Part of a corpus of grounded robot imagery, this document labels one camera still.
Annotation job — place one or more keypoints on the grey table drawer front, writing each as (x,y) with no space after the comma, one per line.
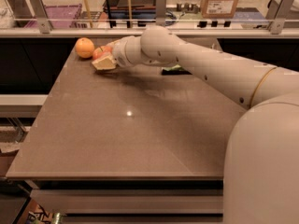
(128,201)

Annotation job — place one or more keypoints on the left metal rail bracket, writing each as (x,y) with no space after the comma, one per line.
(42,19)

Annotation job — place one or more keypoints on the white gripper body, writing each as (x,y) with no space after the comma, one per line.
(119,55)

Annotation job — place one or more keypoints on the orange fruit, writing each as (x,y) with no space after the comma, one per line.
(84,48)

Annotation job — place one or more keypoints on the green chip bag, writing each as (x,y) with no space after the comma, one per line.
(174,70)

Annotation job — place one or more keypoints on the middle metal rail bracket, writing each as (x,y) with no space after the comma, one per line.
(160,12)

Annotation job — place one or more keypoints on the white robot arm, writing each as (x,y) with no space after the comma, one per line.
(260,102)

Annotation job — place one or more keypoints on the right metal rail bracket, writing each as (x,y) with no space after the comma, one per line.
(277,23)

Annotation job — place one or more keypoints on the metal rail bracket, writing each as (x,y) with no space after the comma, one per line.
(42,19)
(277,23)
(160,12)

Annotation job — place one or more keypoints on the purple plastic crate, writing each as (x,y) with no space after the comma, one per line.
(63,17)

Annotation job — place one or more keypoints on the red apple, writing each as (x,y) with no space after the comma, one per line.
(101,51)

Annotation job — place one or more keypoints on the cardboard box with label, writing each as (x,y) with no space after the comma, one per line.
(218,8)

